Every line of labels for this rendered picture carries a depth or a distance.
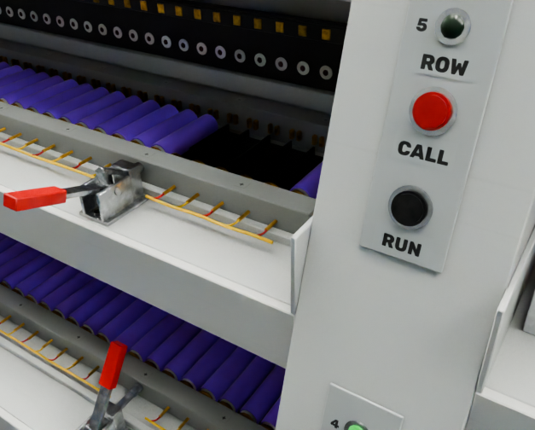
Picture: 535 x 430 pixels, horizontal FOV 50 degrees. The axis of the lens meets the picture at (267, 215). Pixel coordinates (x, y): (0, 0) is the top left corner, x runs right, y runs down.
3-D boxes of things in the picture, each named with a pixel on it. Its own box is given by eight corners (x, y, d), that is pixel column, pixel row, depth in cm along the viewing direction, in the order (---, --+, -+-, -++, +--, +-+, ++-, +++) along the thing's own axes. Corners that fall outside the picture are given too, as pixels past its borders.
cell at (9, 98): (68, 95, 56) (12, 119, 52) (55, 91, 57) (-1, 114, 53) (64, 77, 55) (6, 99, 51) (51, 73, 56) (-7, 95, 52)
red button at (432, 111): (444, 135, 24) (454, 95, 23) (407, 126, 24) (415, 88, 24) (450, 132, 25) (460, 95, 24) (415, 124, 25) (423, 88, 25)
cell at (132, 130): (181, 125, 50) (128, 156, 45) (165, 121, 51) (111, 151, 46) (178, 106, 49) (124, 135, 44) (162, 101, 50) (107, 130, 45)
